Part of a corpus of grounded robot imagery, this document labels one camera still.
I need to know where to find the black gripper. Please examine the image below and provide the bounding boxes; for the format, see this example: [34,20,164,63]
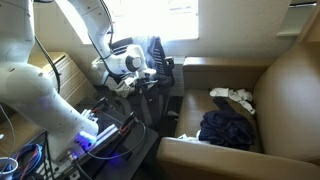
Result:
[134,68,157,85]

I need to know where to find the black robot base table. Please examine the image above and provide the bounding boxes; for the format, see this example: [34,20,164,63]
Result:
[33,96,160,180]

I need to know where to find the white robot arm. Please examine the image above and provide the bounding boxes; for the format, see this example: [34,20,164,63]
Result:
[0,0,156,162]

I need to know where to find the white cloth at sofa front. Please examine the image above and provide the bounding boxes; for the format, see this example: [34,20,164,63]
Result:
[177,130,210,144]

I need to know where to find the white sock on sofa seat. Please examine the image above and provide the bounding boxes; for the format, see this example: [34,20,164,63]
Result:
[210,88,229,97]

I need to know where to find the white sock near sofa back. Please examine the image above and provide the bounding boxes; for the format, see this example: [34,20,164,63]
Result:
[228,89,255,115]

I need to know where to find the tan leather sofa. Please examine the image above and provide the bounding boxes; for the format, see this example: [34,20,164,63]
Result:
[157,43,320,180]

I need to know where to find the black mesh office chair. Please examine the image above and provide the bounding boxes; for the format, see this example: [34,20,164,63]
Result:
[107,35,176,101]

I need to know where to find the beige crumpled cloth on chair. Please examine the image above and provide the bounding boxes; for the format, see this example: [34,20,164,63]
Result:
[115,77,136,98]

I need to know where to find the light wooden drawer cabinet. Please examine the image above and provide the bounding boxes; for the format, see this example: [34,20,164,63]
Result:
[28,52,96,106]

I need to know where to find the dark navy clothing pile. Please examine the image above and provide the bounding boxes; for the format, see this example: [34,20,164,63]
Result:
[198,97,255,150]

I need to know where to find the white paper cup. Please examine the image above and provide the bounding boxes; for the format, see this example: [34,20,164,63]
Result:
[0,157,18,180]

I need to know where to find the black clamp with red handle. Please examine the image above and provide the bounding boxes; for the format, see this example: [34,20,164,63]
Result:
[119,112,137,134]

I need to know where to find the grey cable loop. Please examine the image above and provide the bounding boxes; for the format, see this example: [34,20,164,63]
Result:
[71,122,148,180]

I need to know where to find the blue coiled cable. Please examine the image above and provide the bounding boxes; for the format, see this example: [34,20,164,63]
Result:
[11,142,44,180]

